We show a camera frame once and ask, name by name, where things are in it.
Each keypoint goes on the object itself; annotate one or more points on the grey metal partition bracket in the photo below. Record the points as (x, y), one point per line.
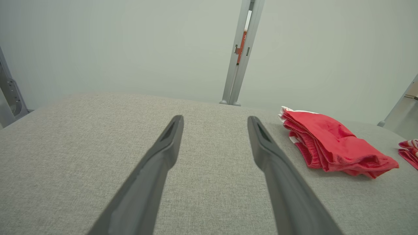
(11, 98)

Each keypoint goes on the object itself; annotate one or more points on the red white shorts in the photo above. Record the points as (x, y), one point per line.
(333, 143)

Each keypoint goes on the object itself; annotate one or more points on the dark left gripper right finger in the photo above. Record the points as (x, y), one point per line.
(287, 195)

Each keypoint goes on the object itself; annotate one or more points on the orange object behind partition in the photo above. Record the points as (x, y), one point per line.
(242, 45)

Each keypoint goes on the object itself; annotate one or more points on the red white jersey shirt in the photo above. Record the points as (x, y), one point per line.
(409, 153)

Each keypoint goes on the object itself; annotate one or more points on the grey metal partition post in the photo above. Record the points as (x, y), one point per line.
(396, 101)
(232, 71)
(245, 71)

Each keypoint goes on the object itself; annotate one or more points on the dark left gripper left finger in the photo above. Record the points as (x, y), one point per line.
(143, 195)

